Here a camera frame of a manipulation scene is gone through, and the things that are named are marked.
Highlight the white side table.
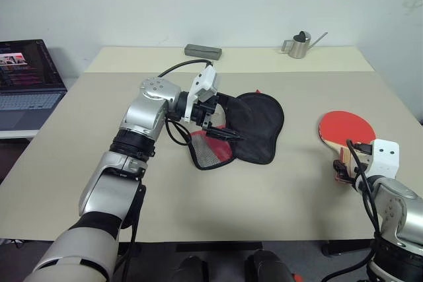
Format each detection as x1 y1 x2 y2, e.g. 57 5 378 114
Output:
0 127 41 140

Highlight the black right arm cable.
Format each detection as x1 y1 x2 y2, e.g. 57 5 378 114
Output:
327 139 383 282

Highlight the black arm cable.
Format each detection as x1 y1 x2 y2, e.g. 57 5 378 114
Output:
327 139 383 282
124 59 214 282

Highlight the dark rounded shape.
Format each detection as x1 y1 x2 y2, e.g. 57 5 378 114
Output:
243 249 295 282

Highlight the small metal watering can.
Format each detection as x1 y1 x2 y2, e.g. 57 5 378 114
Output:
281 30 329 60

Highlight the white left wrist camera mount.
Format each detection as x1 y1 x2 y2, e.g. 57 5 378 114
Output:
184 65 221 122

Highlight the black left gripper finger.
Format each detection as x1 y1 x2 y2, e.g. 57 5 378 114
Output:
206 126 246 141
216 92 239 108

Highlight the red and black paddle case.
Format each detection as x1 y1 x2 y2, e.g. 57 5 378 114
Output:
190 89 286 171

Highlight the black table foot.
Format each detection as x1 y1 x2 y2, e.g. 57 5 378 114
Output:
321 238 377 257

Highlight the open grey laptop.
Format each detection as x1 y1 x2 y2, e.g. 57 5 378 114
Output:
0 39 69 131

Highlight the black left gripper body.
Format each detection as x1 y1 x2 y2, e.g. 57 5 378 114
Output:
193 94 221 131

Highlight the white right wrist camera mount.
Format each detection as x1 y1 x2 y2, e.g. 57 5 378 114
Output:
369 139 401 179

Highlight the red table tennis paddle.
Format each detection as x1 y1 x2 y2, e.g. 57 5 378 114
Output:
318 110 377 184

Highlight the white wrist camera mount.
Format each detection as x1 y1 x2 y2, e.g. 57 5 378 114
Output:
369 139 401 179
184 65 221 122

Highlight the black table crossbar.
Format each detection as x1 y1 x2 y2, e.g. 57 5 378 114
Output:
176 242 264 253

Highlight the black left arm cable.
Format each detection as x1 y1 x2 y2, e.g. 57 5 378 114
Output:
124 59 214 282

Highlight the grey rectangular box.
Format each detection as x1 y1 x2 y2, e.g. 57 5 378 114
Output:
184 44 223 62

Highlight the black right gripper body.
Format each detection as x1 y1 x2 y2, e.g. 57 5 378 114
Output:
346 153 372 186

